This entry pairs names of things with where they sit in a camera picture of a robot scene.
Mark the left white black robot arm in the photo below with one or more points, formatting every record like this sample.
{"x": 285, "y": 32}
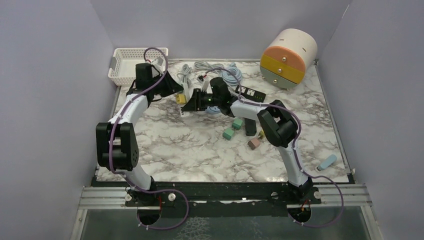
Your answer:
{"x": 116, "y": 142}

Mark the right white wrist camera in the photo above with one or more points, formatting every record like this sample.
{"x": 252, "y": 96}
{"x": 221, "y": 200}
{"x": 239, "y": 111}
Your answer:
{"x": 204, "y": 83}

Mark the white power strip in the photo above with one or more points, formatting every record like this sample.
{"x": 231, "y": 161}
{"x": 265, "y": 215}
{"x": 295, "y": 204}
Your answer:
{"x": 187, "y": 90}

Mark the yellow plug adapter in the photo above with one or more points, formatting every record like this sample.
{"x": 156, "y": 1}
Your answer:
{"x": 261, "y": 135}
{"x": 181, "y": 99}

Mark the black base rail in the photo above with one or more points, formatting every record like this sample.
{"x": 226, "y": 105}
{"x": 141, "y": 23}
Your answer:
{"x": 214, "y": 199}

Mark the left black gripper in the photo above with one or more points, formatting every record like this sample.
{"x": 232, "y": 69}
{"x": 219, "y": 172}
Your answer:
{"x": 171, "y": 86}

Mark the pink plug adapter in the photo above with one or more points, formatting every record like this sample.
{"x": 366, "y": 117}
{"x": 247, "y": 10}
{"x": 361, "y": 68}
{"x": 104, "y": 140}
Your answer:
{"x": 254, "y": 143}

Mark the white plastic basket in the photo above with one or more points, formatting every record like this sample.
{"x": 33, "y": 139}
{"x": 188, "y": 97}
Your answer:
{"x": 122, "y": 65}

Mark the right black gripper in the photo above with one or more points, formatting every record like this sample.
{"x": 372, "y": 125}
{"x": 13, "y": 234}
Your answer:
{"x": 194, "y": 104}

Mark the light blue usb stick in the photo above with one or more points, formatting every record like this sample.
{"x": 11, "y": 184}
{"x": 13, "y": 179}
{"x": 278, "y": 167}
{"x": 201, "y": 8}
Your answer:
{"x": 331, "y": 159}

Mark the green plug adapter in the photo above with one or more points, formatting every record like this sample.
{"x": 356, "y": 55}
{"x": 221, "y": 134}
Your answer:
{"x": 228, "y": 133}
{"x": 237, "y": 123}

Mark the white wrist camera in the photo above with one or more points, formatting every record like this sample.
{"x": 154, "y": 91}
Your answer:
{"x": 204, "y": 83}
{"x": 159, "y": 63}

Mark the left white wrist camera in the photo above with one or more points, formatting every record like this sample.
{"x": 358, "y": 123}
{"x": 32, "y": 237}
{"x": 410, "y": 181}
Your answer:
{"x": 159, "y": 63}

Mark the round cream drawer cabinet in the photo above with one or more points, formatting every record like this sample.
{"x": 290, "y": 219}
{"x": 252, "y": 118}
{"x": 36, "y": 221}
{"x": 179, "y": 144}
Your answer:
{"x": 285, "y": 61}

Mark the round blue socket hub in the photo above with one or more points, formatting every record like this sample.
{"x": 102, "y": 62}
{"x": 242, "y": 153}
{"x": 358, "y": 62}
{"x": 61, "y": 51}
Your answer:
{"x": 212, "y": 110}

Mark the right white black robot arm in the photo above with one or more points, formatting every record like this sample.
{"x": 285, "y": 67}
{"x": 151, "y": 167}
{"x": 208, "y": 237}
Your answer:
{"x": 280, "y": 127}

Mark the black power strip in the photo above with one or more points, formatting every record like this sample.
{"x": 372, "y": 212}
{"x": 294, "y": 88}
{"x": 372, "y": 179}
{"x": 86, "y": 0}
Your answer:
{"x": 250, "y": 127}
{"x": 251, "y": 94}

